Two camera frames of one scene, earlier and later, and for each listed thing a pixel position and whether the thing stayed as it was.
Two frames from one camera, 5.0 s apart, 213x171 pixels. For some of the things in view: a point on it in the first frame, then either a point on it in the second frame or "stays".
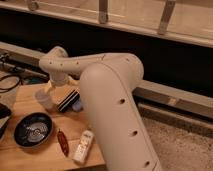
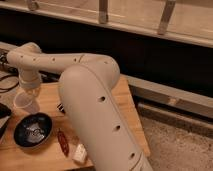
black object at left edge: [5, 114] stays
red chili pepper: [63, 142] stays
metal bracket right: [166, 14] stays
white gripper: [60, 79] → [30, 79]
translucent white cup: [44, 98] → [28, 100]
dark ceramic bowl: [33, 129] stays
